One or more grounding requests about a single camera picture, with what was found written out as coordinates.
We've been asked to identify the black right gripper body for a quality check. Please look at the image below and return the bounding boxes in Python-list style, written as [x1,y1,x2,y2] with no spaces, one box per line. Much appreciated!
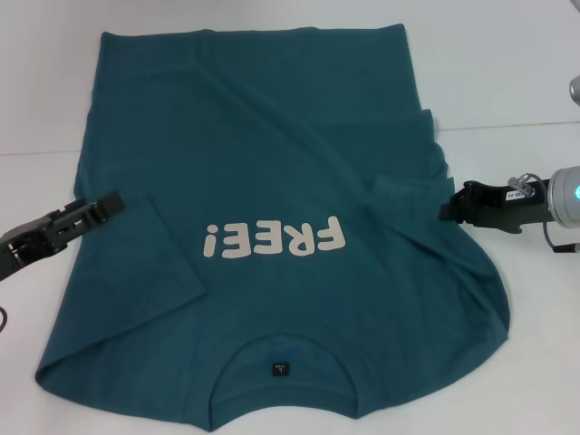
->
[469,179,553,236]

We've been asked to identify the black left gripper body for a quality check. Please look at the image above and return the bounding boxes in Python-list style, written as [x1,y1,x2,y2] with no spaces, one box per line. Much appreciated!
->
[0,216,59,283]

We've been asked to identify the teal t-shirt with FREE print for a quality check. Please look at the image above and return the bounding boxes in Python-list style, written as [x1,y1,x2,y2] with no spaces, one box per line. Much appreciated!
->
[32,24,514,431]

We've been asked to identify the silver metal cable connector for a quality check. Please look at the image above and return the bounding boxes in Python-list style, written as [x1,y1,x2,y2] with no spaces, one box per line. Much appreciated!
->
[507,171,542,198]

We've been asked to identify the dark red right gripper cable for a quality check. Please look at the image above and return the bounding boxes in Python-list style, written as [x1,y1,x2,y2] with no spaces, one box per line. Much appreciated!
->
[540,220,580,254]

